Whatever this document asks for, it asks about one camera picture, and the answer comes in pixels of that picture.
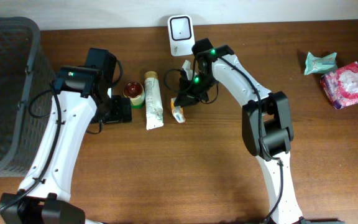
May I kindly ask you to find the small orange box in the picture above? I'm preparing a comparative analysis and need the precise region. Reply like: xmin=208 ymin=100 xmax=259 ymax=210
xmin=170 ymin=98 xmax=186 ymax=123

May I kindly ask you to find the red purple tissue pack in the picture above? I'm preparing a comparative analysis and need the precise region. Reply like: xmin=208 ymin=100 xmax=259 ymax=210
xmin=321 ymin=62 xmax=358 ymax=110

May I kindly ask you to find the white cream tube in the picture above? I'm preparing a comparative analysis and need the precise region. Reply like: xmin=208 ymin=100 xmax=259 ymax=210
xmin=144 ymin=71 xmax=163 ymax=130

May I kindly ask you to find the teal wipes packet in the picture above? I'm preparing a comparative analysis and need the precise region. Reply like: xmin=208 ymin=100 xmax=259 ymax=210
xmin=304 ymin=52 xmax=338 ymax=75

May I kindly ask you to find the white barcode scanner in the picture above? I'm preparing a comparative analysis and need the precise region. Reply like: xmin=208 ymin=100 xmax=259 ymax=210
xmin=167 ymin=15 xmax=195 ymax=57

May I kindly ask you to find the grey plastic mesh basket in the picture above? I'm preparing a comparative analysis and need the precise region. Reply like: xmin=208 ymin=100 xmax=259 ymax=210
xmin=0 ymin=17 xmax=55 ymax=177

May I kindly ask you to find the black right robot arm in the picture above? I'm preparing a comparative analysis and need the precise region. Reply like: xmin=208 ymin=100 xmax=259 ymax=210
xmin=173 ymin=38 xmax=303 ymax=223

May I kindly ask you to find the green lid jar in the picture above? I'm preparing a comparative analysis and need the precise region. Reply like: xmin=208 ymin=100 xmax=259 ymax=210
xmin=123 ymin=82 xmax=145 ymax=109

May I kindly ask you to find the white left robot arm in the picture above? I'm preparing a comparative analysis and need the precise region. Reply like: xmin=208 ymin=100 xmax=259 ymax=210
xmin=0 ymin=48 xmax=132 ymax=224

